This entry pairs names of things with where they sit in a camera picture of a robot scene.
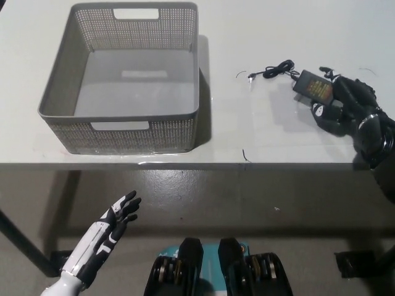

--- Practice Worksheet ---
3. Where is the black table foot plate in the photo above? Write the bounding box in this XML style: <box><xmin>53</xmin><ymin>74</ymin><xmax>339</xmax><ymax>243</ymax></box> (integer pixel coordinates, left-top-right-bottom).
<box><xmin>334</xmin><ymin>251</ymin><xmax>380</xmax><ymax>278</ymax></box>
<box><xmin>50</xmin><ymin>251</ymin><xmax>73</xmax><ymax>272</ymax></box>

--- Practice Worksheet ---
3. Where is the black power adapter with cord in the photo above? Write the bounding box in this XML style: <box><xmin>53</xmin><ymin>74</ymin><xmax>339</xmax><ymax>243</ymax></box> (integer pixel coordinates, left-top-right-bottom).
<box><xmin>248</xmin><ymin>60</ymin><xmax>343</xmax><ymax>109</ymax></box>

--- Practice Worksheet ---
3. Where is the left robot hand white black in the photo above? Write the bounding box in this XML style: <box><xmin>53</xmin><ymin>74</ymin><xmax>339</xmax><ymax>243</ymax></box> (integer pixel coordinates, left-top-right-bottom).
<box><xmin>60</xmin><ymin>190</ymin><xmax>142</xmax><ymax>286</ymax></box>

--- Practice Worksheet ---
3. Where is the black rounded object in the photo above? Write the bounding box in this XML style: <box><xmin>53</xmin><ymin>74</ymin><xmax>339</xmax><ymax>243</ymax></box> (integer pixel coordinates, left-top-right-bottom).
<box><xmin>372</xmin><ymin>168</ymin><xmax>395</xmax><ymax>204</ymax></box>

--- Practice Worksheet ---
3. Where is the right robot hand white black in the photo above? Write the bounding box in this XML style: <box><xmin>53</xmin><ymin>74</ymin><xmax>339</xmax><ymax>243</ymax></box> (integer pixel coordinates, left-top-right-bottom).
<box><xmin>310</xmin><ymin>65</ymin><xmax>385</xmax><ymax>136</ymax></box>

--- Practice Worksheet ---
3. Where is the grey perforated plastic basket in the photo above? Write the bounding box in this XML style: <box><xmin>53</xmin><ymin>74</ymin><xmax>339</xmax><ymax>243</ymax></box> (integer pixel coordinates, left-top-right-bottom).
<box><xmin>37</xmin><ymin>2</ymin><xmax>206</xmax><ymax>155</ymax></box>

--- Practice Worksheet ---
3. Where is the black table leg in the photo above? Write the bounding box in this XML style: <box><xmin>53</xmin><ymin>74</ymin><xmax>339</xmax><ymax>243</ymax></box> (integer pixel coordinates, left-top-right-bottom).
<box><xmin>0</xmin><ymin>209</ymin><xmax>52</xmax><ymax>277</ymax></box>

